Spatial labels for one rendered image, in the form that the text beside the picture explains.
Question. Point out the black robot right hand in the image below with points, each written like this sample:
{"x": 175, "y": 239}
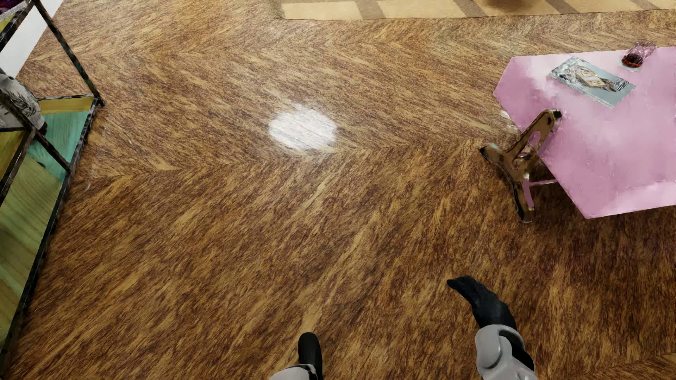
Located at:
{"x": 483, "y": 303}

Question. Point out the gold metal table leg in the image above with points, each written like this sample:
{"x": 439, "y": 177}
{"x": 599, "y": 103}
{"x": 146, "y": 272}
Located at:
{"x": 520, "y": 155}

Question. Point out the black robot left foot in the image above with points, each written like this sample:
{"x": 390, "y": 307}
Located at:
{"x": 310, "y": 348}

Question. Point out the pink hexagonal coffee table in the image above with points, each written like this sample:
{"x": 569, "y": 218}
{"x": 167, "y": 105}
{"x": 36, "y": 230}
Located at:
{"x": 612, "y": 153}

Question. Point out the grey robot left lower leg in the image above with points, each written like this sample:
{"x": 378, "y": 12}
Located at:
{"x": 293, "y": 373}

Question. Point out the grey glossy magazine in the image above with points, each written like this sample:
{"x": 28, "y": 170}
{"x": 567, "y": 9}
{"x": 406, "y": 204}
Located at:
{"x": 591, "y": 82}

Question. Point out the pink drinking glass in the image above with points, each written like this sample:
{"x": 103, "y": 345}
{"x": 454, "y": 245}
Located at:
{"x": 636, "y": 55}

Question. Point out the beige striped rug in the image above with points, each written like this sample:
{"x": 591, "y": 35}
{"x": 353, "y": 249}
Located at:
{"x": 422, "y": 9}

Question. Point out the green yellow shelf board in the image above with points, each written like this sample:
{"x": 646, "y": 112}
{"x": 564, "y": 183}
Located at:
{"x": 31, "y": 200}

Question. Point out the grey patterned cloth bundle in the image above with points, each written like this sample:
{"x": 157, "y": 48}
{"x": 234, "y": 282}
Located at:
{"x": 18, "y": 103}

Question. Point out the black metal frame shelf rack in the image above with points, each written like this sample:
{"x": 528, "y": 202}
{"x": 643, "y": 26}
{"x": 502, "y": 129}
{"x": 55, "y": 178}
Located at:
{"x": 53, "y": 153}

